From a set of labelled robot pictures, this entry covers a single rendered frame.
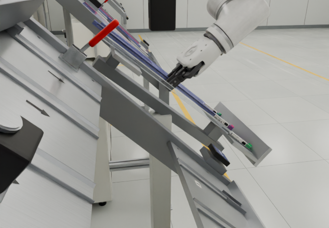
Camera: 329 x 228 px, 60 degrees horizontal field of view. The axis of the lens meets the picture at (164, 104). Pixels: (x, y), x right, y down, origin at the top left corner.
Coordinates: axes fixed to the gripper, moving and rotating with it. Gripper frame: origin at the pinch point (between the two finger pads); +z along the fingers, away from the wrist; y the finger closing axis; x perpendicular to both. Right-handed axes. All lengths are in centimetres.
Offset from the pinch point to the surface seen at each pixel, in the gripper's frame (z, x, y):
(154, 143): 10.5, -1.0, 22.1
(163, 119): 8.7, 7.0, 0.5
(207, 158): 4.6, 10.5, 22.1
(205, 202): 7.8, 4.3, 38.2
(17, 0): 6, -34, 38
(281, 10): -359, 343, -700
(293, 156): -29, 142, -82
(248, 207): 4.4, 19.3, 31.5
